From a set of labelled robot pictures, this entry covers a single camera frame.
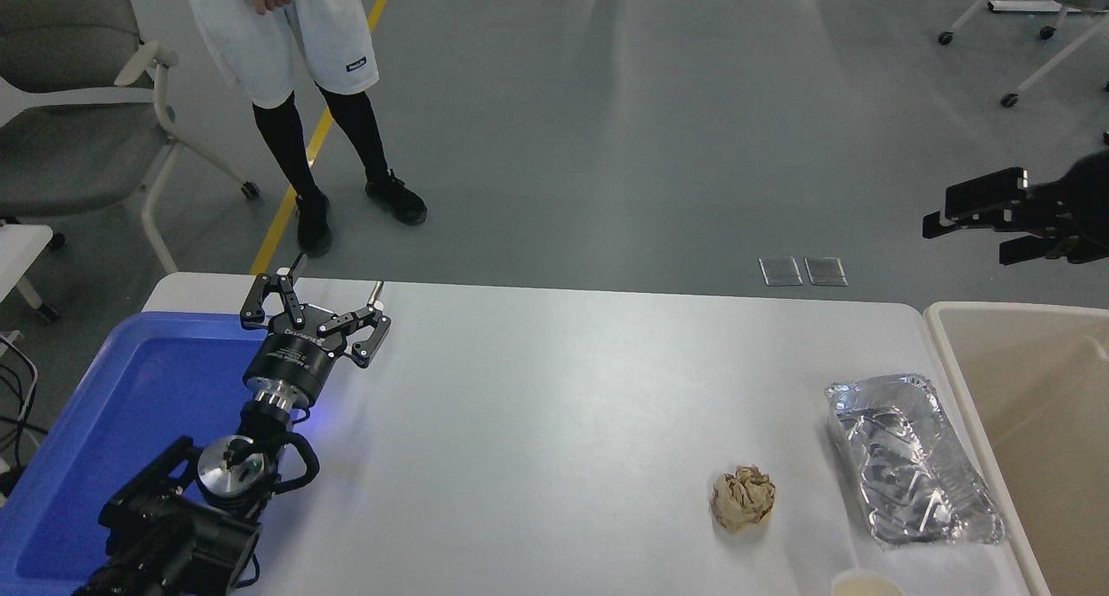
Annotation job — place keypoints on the crumpled tan paper ball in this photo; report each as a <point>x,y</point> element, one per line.
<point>743,499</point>

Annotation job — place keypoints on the grey office chair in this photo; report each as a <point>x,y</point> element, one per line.
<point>69,145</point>

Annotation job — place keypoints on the silver foil tray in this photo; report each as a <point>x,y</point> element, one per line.
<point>918,457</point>

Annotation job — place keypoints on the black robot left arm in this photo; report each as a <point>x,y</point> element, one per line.
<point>173,535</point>

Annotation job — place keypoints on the person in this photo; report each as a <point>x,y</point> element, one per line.
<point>260,42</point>

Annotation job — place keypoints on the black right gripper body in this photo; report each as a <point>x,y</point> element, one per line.
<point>1087,202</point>

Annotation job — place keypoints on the blue plastic tray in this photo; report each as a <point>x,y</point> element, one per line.
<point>130,405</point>

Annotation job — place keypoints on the white paper cup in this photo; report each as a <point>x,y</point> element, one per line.
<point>866,586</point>

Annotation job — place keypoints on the large pale bin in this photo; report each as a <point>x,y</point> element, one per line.
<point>1040,423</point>

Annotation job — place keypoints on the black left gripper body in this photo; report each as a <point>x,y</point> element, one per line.
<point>290,362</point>

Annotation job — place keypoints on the metal floor plate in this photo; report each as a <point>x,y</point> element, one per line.
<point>781,271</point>
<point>826,271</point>

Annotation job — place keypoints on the white wheeled stand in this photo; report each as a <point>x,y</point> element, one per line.
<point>1053,59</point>

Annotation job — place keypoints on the small white side table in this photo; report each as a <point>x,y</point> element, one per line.
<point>17,254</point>

